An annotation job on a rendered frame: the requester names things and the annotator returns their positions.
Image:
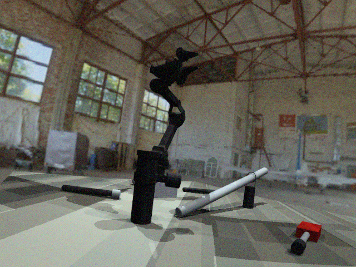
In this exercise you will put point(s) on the black cylinder with grey end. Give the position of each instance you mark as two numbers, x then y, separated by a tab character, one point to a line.
196	190
114	193

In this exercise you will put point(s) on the black post with cap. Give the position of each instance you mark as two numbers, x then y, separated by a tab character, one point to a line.
143	193

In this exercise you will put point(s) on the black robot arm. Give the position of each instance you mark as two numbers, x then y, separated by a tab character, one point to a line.
176	119

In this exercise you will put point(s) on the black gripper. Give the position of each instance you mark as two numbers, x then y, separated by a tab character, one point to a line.
175	67

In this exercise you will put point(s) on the white pipe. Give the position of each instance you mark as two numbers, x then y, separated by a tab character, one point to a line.
219	193

